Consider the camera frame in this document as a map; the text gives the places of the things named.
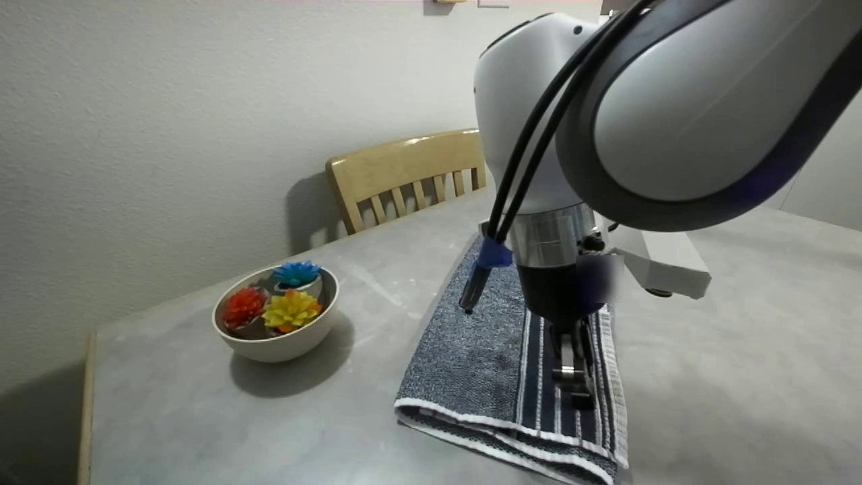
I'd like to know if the cream ceramic bowl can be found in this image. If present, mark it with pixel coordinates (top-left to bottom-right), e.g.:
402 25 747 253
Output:
212 264 339 365

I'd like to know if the yellow toy flower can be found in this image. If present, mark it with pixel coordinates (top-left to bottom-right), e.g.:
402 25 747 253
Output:
262 292 324 334

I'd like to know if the blue toy flower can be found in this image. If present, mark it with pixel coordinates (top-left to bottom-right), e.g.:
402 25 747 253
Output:
272 262 320 288

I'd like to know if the red toy flower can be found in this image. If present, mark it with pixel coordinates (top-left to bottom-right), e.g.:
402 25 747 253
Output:
224 288 264 330

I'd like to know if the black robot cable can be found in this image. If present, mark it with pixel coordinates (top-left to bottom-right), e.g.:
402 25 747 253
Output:
456 0 657 319

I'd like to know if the light wooden chair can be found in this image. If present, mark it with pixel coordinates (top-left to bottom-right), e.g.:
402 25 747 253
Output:
328 129 486 235

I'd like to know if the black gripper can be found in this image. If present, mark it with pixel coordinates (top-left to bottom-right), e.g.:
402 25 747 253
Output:
518 256 612 406

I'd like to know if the gray towel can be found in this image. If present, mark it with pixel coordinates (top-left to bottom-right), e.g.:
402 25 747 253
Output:
393 239 631 485

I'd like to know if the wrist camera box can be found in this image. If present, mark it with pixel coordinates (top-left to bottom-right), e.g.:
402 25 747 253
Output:
612 230 711 299

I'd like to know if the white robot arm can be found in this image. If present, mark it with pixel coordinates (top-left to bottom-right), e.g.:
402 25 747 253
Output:
460 0 862 410

